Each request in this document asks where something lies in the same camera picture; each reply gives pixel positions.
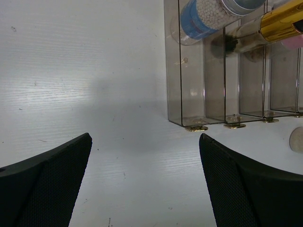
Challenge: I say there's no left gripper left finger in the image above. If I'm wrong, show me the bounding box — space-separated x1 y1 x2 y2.
0 133 92 227

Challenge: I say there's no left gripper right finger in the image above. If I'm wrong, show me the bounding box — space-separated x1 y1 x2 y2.
199 133 303 227

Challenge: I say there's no black-gold cap spice bottle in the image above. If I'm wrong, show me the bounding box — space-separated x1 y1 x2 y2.
211 0 303 58

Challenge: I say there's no silver-lid blue-label bottle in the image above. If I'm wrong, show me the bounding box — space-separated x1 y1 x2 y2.
170 0 265 46

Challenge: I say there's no pink-lid spice jar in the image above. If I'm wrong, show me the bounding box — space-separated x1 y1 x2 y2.
244 35 303 62

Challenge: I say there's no clear organizer bin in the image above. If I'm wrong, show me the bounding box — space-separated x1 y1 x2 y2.
295 48 303 117
164 0 226 131

